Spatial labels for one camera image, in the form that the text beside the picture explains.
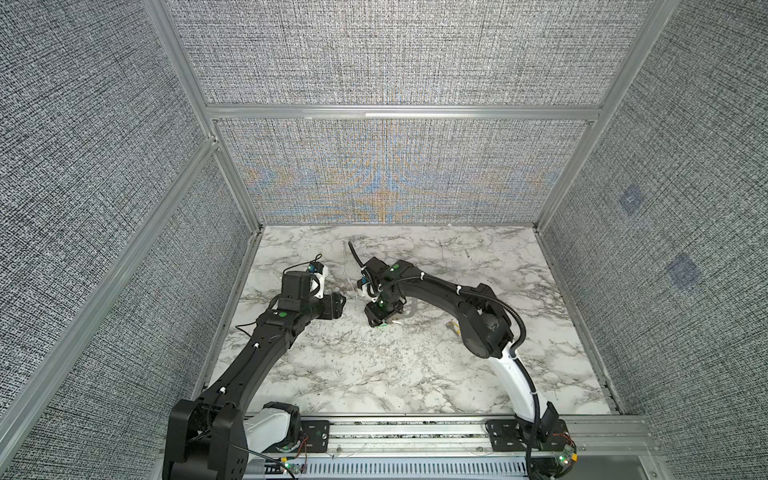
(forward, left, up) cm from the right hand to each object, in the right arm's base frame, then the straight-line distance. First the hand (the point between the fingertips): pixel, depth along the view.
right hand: (376, 318), depth 95 cm
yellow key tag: (-19, -18, +30) cm, 40 cm away
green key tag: (-4, -2, +2) cm, 5 cm away
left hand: (-1, +12, +12) cm, 17 cm away
